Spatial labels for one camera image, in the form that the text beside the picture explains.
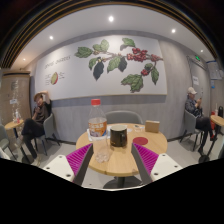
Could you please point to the clear red-capped drink bottle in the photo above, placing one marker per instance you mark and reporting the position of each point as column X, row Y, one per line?
column 97, row 128

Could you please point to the flat round red coaster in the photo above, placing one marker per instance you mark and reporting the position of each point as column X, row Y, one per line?
column 140, row 141

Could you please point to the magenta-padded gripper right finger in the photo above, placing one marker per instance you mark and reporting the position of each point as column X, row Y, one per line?
column 165, row 165

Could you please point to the small round wooden side table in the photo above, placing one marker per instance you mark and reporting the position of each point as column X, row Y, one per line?
column 217, row 120
column 11, row 125

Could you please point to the white wall paper notice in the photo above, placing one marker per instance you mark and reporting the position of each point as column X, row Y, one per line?
column 195, row 80

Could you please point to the black mug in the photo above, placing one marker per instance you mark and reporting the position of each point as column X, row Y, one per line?
column 118, row 136

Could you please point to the grey upholstered chair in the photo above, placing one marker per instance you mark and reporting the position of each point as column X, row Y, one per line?
column 49, row 128
column 190, row 121
column 4, row 138
column 123, row 117

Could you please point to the person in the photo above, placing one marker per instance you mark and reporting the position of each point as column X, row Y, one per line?
column 38, row 120
column 195, row 111

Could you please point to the brown cardboard box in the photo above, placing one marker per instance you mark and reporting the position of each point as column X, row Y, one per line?
column 152, row 126

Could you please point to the black flask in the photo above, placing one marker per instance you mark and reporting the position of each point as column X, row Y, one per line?
column 220, row 111

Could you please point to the wall notice board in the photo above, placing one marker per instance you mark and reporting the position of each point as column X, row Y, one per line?
column 214, row 70

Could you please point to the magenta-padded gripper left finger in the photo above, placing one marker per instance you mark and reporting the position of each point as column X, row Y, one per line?
column 60, row 166

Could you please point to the small clear plastic wrapper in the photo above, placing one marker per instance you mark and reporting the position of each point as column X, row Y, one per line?
column 138, row 128

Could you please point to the small clear bottle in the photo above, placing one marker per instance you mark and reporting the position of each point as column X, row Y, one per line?
column 16, row 116

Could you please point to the coffee plant wall mural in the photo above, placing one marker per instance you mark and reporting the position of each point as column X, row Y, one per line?
column 76, row 80

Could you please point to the round ceiling lights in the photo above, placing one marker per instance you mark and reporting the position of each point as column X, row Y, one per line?
column 111, row 18

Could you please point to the green exit sign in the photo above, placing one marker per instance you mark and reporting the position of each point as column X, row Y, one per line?
column 197, row 58

